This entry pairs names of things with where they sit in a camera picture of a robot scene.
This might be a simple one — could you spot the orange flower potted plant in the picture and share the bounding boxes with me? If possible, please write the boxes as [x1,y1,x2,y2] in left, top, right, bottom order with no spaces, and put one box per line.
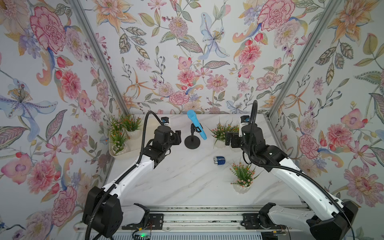
[120,114,141,140]

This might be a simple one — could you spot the pink flower potted plant front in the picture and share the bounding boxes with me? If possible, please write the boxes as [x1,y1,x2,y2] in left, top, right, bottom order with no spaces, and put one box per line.
[230,162,260,194]

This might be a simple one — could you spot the pink flower potted plant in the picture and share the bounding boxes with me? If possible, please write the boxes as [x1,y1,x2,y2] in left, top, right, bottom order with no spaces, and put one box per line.
[230,162,260,194]
[210,122,239,149]

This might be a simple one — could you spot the pink flower potted plant boxed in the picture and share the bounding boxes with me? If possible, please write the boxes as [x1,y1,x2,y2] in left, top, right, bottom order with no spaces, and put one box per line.
[109,116,129,157]

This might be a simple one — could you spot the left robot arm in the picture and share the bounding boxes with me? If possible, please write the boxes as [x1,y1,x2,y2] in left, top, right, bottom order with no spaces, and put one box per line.
[82,125,182,240]

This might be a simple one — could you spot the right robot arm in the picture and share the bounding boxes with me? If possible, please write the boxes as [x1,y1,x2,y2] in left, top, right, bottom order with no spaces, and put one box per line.
[225,124,358,240]

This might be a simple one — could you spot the pink flower potted plant back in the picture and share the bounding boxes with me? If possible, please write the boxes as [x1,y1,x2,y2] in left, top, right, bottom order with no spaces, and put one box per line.
[210,122,239,149]

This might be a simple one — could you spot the cream plastic storage box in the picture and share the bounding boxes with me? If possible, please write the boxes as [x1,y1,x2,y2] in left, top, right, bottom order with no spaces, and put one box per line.
[109,118,160,160]

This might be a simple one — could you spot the black microphone stand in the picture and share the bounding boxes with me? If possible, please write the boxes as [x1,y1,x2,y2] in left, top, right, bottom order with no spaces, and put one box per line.
[184,124,201,150]

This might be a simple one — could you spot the blue metal can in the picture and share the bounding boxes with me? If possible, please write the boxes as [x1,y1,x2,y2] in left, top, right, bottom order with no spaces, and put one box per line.
[213,156,226,166]

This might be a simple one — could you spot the blue toy microphone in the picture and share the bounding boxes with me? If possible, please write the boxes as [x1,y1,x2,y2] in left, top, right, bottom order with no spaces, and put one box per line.
[187,110,207,140]

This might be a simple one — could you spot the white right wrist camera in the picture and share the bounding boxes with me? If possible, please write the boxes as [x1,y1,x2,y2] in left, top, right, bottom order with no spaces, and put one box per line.
[239,115,250,127]

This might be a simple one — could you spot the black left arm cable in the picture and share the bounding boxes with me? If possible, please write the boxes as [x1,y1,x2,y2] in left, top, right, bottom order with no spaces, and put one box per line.
[84,110,166,240]

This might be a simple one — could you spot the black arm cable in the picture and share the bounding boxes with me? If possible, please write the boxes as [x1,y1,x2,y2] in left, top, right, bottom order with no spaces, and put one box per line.
[84,110,166,240]
[248,99,356,240]

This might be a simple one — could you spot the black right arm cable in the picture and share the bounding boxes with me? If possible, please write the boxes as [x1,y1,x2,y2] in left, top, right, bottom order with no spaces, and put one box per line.
[248,99,356,240]

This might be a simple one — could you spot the aluminium corner post right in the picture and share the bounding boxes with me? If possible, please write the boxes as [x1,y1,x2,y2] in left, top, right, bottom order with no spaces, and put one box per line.
[266,0,343,119]

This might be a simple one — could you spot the aluminium corner post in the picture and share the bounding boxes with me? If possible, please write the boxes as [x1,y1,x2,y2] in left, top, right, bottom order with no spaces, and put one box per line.
[69,0,129,115]
[266,0,343,119]

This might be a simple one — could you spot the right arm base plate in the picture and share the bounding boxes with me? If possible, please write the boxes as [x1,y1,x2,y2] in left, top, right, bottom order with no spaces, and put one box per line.
[240,203,277,230]

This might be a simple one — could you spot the aluminium mounting rail frame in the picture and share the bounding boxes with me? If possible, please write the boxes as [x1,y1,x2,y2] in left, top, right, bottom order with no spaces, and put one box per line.
[73,205,334,240]

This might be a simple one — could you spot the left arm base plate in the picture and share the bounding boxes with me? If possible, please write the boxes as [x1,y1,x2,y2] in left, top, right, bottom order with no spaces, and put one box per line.
[121,203,164,231]

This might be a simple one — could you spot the aluminium corner post left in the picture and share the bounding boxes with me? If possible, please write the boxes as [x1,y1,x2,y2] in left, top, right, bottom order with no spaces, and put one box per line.
[69,0,129,115]

